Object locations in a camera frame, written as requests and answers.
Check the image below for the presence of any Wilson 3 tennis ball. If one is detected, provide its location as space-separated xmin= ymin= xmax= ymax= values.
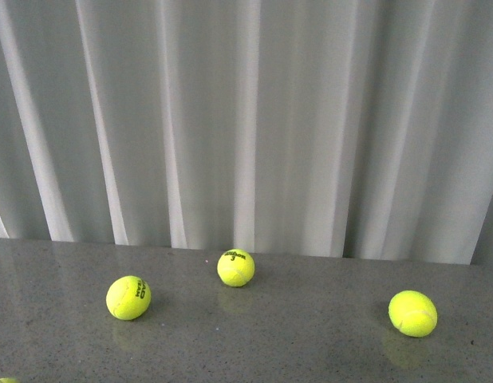
xmin=217 ymin=249 xmax=255 ymax=287

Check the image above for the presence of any Head Team tennis ball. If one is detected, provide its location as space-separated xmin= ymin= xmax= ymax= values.
xmin=105 ymin=275 xmax=152 ymax=321

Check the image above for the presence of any plain yellow tennis ball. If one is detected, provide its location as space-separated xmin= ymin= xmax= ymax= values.
xmin=388 ymin=290 xmax=438 ymax=338

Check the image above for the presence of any Roland Garros tennis ball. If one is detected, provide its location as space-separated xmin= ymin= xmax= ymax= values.
xmin=0 ymin=377 xmax=19 ymax=383

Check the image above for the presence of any grey pleated curtain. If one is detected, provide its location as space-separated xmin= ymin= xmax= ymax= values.
xmin=0 ymin=1 xmax=493 ymax=265

